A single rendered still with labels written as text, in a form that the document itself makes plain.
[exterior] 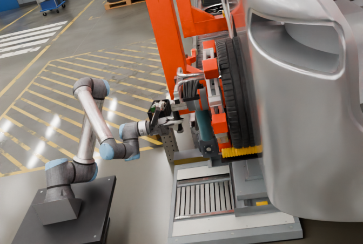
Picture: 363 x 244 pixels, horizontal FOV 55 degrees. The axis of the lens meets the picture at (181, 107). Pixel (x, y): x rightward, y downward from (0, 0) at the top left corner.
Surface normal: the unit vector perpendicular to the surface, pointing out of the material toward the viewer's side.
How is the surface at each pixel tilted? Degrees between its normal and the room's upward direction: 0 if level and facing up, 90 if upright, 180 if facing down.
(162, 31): 90
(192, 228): 0
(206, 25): 90
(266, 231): 0
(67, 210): 90
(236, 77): 49
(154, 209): 0
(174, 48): 90
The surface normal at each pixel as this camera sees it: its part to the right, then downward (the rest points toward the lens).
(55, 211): 0.06, 0.47
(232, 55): -0.21, -0.56
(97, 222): -0.21, -0.86
